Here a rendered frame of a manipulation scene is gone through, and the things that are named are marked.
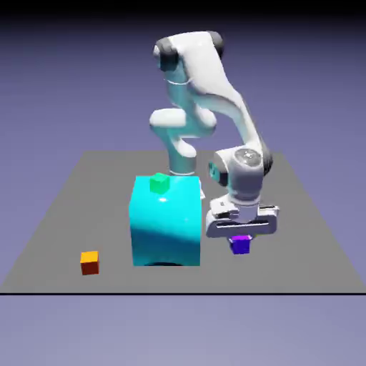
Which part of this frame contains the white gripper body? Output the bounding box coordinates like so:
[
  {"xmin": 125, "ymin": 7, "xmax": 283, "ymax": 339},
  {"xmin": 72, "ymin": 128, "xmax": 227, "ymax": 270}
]
[{"xmin": 204, "ymin": 210, "xmax": 279, "ymax": 239}]

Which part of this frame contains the small purple cube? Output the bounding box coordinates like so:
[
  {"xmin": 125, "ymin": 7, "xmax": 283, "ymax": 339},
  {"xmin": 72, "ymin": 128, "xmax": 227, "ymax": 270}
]
[{"xmin": 229, "ymin": 234, "xmax": 253, "ymax": 255}]

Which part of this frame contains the small green cube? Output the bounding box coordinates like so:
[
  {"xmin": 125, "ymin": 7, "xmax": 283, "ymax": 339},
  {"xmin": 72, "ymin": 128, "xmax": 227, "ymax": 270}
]
[{"xmin": 149, "ymin": 172, "xmax": 171, "ymax": 195}]

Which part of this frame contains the small orange cube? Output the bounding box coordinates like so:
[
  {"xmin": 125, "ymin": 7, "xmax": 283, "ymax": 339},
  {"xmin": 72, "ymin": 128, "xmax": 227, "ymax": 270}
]
[{"xmin": 79, "ymin": 250, "xmax": 100, "ymax": 276}]

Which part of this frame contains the large cyan box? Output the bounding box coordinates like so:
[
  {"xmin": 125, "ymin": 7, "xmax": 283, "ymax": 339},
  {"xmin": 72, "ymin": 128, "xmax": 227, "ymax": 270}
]
[{"xmin": 129, "ymin": 174, "xmax": 202, "ymax": 267}]

